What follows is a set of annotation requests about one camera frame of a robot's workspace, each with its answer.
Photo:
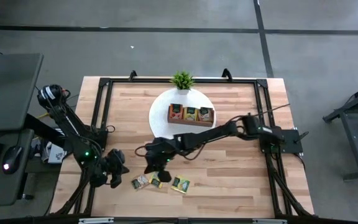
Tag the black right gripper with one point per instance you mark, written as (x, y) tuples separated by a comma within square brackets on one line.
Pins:
[(163, 149)]

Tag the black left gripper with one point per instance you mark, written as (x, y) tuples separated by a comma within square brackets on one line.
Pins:
[(113, 158)]

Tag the wooden tea box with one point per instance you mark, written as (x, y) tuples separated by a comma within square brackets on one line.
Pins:
[(191, 124)]

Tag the red tea packet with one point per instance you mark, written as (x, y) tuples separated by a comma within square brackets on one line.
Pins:
[(176, 112)]

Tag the pale silver tea packet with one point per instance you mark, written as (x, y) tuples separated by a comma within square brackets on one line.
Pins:
[(205, 114), (140, 182)]

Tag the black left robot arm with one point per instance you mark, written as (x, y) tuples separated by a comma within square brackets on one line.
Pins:
[(70, 124)]

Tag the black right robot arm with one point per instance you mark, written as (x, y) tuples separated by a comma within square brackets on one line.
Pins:
[(210, 135)]

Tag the white round plate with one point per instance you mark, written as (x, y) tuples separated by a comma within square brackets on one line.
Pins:
[(166, 102)]

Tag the white paper box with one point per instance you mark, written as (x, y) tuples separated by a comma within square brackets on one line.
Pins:
[(54, 154)]

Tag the green plant white pot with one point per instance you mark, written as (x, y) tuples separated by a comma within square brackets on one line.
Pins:
[(182, 81)]

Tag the yellow plug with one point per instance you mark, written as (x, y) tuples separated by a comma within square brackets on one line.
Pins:
[(43, 115)]

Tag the black computer mouse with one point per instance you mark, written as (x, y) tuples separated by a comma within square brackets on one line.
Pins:
[(11, 158)]

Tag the grey desk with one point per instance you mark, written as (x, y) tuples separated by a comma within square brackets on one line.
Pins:
[(8, 93)]

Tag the grey metal cart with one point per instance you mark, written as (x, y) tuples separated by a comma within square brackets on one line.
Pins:
[(353, 124)]

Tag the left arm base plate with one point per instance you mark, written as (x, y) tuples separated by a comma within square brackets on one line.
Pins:
[(101, 137)]

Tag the silver bracket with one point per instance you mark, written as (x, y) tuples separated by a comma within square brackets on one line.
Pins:
[(269, 221), (95, 220)]

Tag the black table frame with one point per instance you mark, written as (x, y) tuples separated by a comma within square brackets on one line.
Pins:
[(135, 80)]

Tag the black frame clamp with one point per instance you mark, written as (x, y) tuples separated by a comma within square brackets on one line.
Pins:
[(227, 74), (132, 74)]

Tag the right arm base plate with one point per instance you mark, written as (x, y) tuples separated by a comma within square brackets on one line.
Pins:
[(291, 143)]

